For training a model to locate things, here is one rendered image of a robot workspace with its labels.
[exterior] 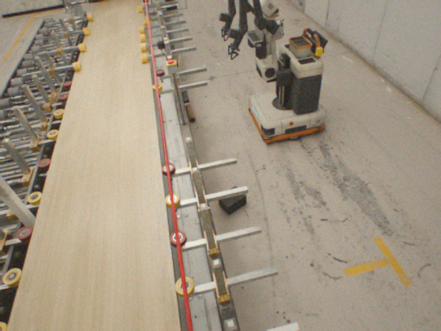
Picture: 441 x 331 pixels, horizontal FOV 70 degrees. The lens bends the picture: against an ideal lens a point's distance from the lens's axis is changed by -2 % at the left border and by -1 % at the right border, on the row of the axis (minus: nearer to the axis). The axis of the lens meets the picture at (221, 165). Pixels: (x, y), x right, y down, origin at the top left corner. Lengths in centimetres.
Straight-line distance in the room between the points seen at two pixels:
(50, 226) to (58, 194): 23
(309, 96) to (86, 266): 242
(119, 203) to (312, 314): 143
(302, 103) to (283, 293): 176
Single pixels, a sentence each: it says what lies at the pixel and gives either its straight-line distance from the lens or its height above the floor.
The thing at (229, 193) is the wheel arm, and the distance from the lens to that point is 176.
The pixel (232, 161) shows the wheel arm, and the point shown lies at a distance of 194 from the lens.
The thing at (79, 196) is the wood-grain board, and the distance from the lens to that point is 197.
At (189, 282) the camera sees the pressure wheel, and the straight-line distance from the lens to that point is 145.
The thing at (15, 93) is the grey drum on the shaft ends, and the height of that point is 82.
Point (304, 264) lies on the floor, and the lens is 251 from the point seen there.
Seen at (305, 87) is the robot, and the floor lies 60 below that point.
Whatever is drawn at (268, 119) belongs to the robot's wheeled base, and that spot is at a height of 28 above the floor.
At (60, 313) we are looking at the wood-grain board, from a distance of 160.
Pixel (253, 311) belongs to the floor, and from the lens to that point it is 234.
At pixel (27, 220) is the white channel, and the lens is 206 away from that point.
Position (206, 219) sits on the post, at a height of 107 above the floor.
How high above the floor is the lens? 219
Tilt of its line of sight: 44 degrees down
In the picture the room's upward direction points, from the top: 8 degrees counter-clockwise
